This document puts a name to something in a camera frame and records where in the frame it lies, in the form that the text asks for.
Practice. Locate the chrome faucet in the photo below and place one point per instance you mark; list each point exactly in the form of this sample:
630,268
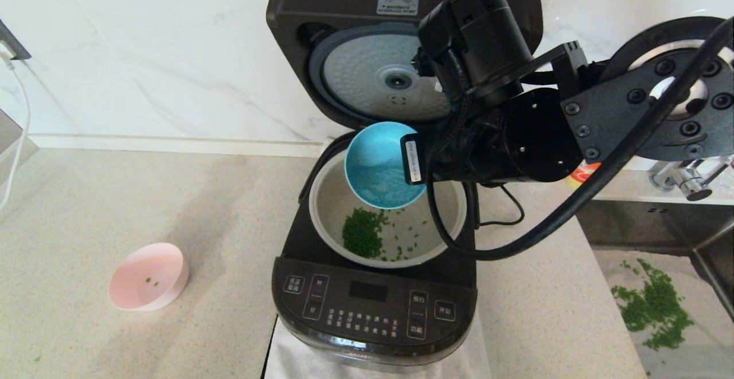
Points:
691,187

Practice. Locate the pink bowl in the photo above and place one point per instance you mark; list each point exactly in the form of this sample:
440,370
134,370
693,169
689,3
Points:
137,293

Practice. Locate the stainless steel sink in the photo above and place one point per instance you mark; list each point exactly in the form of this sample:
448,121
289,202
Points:
631,230

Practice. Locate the blue bowl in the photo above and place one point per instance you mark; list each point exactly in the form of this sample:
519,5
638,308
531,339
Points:
378,167

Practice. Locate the white inner pot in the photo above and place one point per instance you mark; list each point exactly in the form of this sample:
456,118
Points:
330,207

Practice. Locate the yellow orange squeeze bottle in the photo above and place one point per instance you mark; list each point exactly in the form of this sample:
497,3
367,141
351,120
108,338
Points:
585,174

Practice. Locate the white towel under cooker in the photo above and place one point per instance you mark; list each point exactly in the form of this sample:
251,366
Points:
298,364

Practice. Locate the green grains on sink towel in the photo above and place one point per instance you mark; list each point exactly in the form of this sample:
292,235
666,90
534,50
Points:
654,307

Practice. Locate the chopped green vegetables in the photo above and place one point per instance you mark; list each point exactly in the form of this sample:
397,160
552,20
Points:
361,233

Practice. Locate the grey metal panel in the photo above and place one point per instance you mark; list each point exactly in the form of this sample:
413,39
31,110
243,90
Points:
7,135

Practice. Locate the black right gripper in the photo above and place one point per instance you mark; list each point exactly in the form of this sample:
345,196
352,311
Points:
453,155

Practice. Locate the black rice cooker base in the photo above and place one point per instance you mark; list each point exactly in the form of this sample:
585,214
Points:
367,304

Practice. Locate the grey wall socket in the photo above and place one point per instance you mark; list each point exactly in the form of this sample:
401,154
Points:
11,43

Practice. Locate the white towel in sink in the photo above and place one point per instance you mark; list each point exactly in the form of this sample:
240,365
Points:
688,362

